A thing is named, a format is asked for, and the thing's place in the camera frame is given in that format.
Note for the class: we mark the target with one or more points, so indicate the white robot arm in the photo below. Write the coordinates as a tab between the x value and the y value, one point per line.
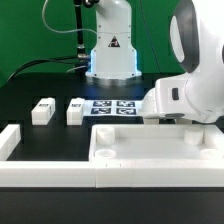
196	33

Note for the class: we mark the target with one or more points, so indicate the white desk top tray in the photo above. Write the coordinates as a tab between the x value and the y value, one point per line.
144	143

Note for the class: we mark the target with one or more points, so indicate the white U-shaped fence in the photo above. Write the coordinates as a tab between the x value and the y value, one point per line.
206	172

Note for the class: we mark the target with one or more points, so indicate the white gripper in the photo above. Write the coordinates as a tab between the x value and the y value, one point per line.
167	100

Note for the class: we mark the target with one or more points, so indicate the fiducial marker sheet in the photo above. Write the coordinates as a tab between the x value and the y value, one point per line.
127	108

